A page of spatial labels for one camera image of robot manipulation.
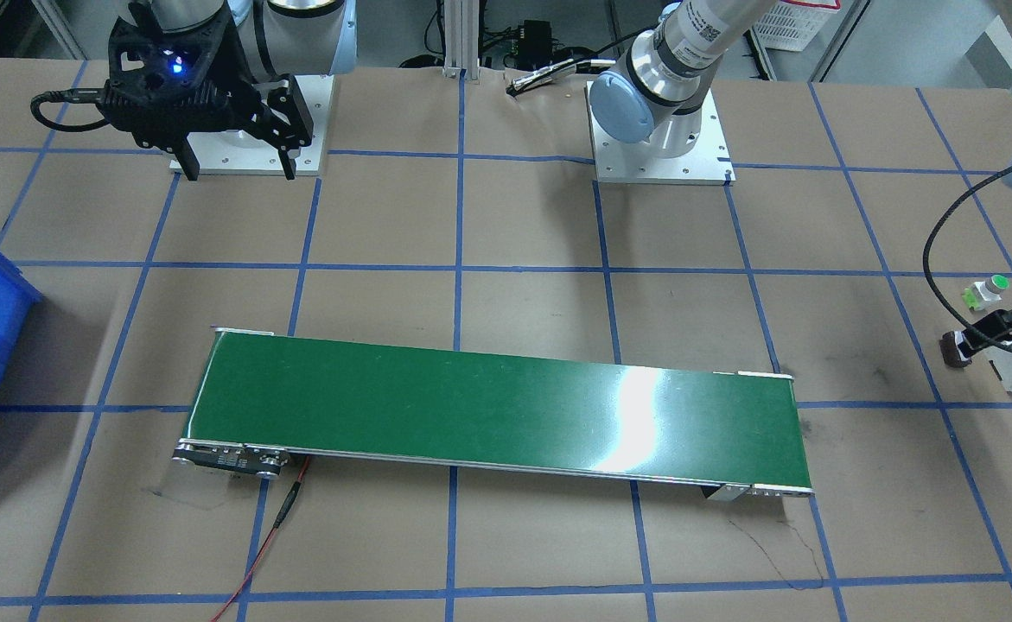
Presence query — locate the white plastic basket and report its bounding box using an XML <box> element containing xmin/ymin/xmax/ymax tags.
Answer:
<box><xmin>752</xmin><ymin>1</ymin><xmax>842</xmax><ymax>53</ymax></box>

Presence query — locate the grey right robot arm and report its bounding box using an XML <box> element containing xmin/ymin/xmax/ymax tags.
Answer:
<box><xmin>95</xmin><ymin>1</ymin><xmax>357</xmax><ymax>181</ymax></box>

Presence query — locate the aluminium frame post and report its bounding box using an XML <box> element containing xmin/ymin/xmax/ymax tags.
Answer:
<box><xmin>442</xmin><ymin>0</ymin><xmax>481</xmax><ymax>81</ymax></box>

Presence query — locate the green push button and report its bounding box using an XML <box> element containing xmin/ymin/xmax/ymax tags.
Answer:
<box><xmin>961</xmin><ymin>273</ymin><xmax>1009</xmax><ymax>314</ymax></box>

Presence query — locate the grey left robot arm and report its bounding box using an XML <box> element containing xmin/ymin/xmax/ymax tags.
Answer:
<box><xmin>589</xmin><ymin>1</ymin><xmax>1012</xmax><ymax>367</ymax></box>

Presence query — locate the dark brown cylindrical capacitor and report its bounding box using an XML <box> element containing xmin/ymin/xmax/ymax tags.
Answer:
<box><xmin>938</xmin><ymin>331</ymin><xmax>971</xmax><ymax>369</ymax></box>

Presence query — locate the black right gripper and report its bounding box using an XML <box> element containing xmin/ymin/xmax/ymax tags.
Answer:
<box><xmin>95</xmin><ymin>17</ymin><xmax>313</xmax><ymax>181</ymax></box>

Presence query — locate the green conveyor belt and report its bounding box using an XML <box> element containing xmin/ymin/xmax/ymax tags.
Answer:
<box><xmin>173</xmin><ymin>329</ymin><xmax>813</xmax><ymax>500</ymax></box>

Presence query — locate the red black conveyor cable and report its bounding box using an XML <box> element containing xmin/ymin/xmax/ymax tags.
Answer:
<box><xmin>210</xmin><ymin>456</ymin><xmax>313</xmax><ymax>622</ymax></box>

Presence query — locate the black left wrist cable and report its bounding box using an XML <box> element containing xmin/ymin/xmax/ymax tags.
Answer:
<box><xmin>922</xmin><ymin>168</ymin><xmax>1012</xmax><ymax>362</ymax></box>

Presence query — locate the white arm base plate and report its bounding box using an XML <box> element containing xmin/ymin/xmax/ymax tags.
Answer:
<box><xmin>187</xmin><ymin>75</ymin><xmax>336</xmax><ymax>177</ymax></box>
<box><xmin>588</xmin><ymin>90</ymin><xmax>737</xmax><ymax>186</ymax></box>

